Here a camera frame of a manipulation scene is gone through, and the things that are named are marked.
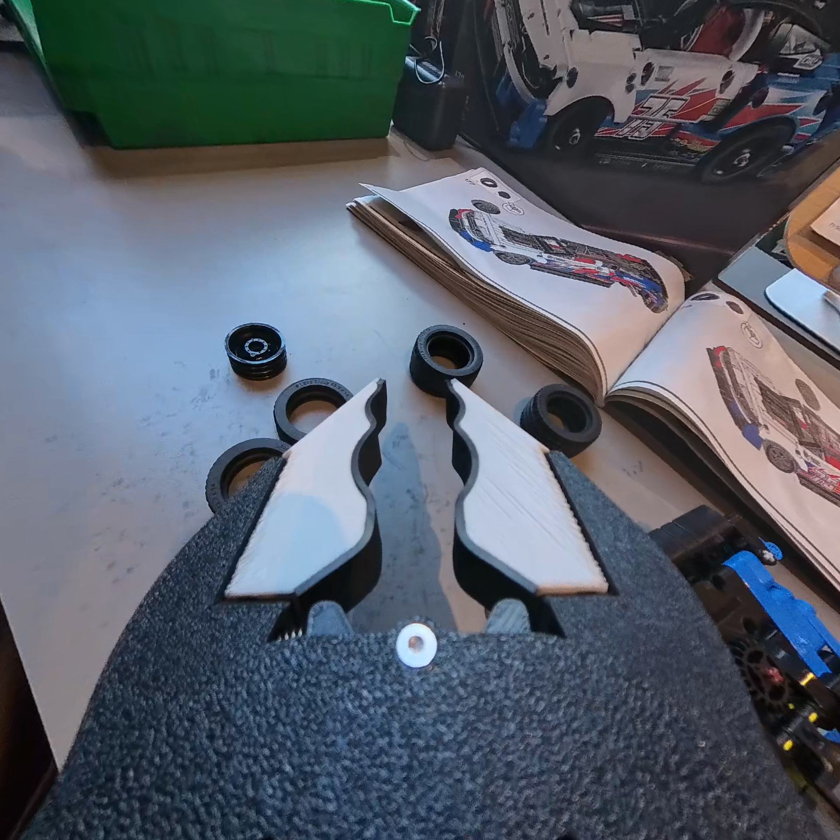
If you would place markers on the white brick race car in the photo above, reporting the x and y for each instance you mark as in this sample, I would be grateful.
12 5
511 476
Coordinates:
768 590

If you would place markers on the instruction sheet on wooden board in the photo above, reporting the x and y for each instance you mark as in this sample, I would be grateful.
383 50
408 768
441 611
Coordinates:
804 243

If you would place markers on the black printed toy set box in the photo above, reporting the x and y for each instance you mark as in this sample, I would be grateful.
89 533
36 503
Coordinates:
623 197

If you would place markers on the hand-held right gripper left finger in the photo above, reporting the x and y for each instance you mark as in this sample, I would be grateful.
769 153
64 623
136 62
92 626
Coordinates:
308 525

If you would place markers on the green plastic bin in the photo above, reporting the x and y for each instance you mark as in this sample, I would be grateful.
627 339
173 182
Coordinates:
229 79

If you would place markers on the black toy wheel rim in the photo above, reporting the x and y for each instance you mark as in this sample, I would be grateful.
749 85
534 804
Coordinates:
256 351

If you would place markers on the instruction booklet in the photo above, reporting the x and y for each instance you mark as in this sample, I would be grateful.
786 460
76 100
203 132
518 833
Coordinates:
577 308

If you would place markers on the silver monitor stand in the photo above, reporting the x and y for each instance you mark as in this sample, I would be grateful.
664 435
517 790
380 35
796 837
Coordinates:
800 302

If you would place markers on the black power adapter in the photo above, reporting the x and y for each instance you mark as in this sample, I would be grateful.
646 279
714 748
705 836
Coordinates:
426 111

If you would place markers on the black toy tire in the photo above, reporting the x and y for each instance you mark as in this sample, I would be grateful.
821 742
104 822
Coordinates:
423 367
587 426
220 479
285 417

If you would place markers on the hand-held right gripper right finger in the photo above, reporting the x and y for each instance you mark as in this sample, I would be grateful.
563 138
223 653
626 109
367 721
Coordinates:
525 518

